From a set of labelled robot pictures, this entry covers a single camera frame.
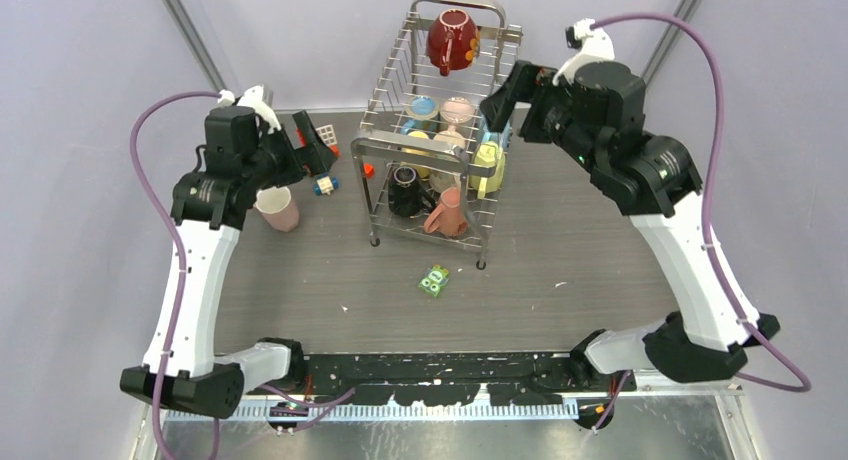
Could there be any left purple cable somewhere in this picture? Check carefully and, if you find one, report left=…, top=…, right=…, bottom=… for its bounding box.
left=129, top=89, right=236, bottom=460

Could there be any light blue mug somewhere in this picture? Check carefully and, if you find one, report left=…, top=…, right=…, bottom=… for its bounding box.
left=477, top=108, right=512, bottom=151

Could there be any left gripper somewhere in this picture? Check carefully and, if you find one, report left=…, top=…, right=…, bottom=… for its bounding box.
left=243, top=111, right=335, bottom=190

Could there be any pink upside-down cup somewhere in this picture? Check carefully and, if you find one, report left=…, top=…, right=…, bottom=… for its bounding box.
left=439, top=96, right=476, bottom=128

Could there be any blue upside-down cup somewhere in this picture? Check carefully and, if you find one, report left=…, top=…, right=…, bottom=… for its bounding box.
left=400, top=95, right=439, bottom=135

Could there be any yellow cup lower tier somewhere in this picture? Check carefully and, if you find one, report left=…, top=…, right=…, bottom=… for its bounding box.
left=401, top=130, right=434, bottom=181

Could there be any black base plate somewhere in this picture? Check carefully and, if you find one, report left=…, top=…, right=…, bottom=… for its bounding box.
left=270, top=352, right=636, bottom=406

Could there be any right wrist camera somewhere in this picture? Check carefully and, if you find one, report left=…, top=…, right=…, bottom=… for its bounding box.
left=552, top=18, right=615, bottom=86

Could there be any dark red mug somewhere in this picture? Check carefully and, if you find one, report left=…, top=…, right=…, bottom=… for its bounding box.
left=426, top=8, right=480, bottom=77

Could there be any light pink mug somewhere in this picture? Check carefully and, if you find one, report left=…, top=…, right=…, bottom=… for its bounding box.
left=254, top=187, right=300, bottom=232

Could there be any yellow mug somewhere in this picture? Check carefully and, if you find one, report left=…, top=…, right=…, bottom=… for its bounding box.
left=469, top=141, right=506, bottom=200

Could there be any green owl toy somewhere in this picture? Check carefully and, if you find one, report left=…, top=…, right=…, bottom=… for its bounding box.
left=418, top=264, right=450, bottom=298

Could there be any salmon pink mug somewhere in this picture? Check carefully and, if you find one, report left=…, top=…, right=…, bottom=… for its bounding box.
left=423, top=187, right=468, bottom=238

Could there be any red block tower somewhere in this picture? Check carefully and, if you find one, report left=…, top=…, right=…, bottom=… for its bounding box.
left=296, top=128, right=307, bottom=146

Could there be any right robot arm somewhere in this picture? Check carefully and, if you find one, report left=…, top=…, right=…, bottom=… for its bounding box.
left=480, top=60, right=780, bottom=391

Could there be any black mug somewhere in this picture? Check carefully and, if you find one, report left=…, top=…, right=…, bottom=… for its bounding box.
left=388, top=165, right=435, bottom=217

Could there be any metal dish rack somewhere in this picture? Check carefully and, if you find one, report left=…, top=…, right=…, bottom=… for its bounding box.
left=351, top=0, right=523, bottom=270

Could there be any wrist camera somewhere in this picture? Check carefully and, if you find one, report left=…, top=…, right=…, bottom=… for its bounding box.
left=236, top=85, right=283, bottom=134
left=552, top=18, right=615, bottom=86

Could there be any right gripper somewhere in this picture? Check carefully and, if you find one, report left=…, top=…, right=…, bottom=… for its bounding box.
left=478, top=58, right=602, bottom=173

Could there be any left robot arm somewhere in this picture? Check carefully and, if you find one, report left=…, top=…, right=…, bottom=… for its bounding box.
left=119, top=106, right=336, bottom=419

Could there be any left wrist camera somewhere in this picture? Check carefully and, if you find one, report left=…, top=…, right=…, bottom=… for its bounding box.
left=236, top=85, right=283, bottom=134

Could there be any white grid block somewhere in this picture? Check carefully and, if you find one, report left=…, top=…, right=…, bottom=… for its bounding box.
left=316, top=124, right=337, bottom=147

